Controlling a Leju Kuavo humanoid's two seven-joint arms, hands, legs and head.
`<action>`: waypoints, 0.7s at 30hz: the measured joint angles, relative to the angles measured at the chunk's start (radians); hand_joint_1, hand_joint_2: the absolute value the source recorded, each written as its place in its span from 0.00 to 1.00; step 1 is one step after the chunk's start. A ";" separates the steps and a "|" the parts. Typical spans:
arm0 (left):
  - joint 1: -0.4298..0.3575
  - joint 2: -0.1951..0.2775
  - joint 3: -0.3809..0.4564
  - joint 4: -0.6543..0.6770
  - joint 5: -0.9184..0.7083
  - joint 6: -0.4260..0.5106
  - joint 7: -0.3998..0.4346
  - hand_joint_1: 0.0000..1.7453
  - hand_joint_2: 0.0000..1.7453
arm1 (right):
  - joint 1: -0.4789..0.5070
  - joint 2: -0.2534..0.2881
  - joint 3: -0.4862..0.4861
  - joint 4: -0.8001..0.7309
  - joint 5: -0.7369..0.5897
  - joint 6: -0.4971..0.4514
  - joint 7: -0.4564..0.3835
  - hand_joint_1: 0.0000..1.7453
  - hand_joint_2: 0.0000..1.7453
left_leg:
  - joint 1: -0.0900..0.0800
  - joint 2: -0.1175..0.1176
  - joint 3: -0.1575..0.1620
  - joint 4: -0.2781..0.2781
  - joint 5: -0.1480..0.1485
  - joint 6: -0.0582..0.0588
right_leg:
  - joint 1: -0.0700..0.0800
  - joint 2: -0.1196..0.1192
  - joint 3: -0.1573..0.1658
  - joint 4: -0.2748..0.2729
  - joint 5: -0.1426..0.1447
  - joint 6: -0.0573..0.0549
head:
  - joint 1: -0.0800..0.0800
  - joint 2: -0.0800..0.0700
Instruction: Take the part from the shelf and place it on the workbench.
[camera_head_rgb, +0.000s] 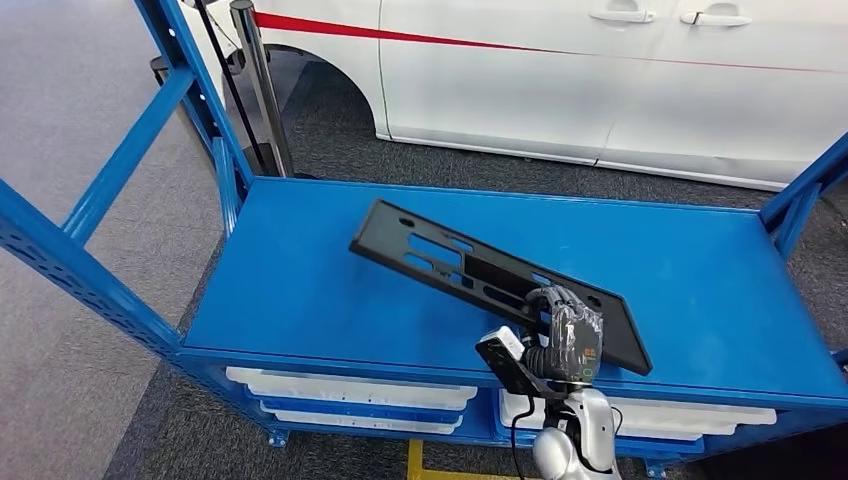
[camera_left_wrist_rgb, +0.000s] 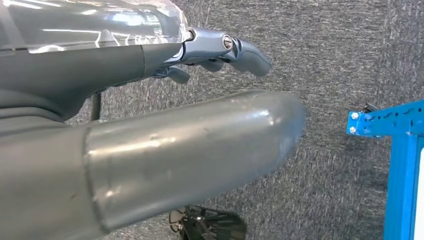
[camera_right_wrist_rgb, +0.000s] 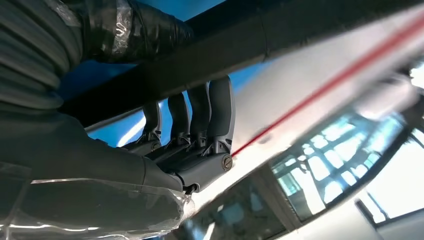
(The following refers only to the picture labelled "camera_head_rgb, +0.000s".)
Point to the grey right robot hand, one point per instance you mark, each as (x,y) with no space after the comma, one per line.
(573,338)

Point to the black plastic plate part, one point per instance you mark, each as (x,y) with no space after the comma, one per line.
(623,344)

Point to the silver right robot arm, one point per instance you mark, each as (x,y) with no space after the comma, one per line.
(593,424)

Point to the blue metal shelf rack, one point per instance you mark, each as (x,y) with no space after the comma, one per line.
(331,278)

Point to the white plastic crate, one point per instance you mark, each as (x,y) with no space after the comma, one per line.
(344,391)
(696,414)
(676,430)
(344,424)

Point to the blue plastic crate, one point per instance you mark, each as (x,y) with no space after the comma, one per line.
(662,447)
(344,412)

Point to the yellow floor tape square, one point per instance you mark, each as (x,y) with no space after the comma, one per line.
(415,464)

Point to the white car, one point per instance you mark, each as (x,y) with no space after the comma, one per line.
(530,99)

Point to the black thin pole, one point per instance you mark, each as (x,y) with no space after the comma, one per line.
(228,79)

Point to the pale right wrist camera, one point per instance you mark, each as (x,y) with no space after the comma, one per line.
(503,344)

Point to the chrome stanchion post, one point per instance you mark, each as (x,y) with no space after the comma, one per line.
(265,93)

